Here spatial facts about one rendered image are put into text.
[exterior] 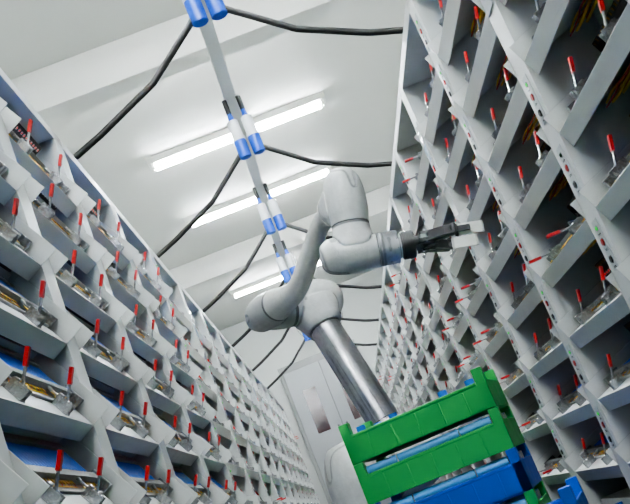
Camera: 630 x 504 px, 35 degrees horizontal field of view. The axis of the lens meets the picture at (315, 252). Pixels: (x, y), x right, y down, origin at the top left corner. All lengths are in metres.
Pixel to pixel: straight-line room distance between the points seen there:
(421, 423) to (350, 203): 0.85
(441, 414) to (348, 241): 0.79
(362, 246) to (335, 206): 0.13
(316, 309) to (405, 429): 1.20
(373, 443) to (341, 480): 0.83
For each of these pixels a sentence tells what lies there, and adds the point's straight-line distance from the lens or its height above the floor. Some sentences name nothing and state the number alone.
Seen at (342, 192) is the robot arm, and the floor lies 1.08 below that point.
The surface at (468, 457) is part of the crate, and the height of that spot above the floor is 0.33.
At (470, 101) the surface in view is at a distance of 2.99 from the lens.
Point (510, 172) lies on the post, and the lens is 3.02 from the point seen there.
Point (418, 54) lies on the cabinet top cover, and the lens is 3.64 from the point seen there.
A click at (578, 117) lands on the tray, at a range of 2.20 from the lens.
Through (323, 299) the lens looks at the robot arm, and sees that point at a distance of 3.09.
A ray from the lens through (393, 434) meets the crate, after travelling 1.92.
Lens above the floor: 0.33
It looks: 14 degrees up
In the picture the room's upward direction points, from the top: 22 degrees counter-clockwise
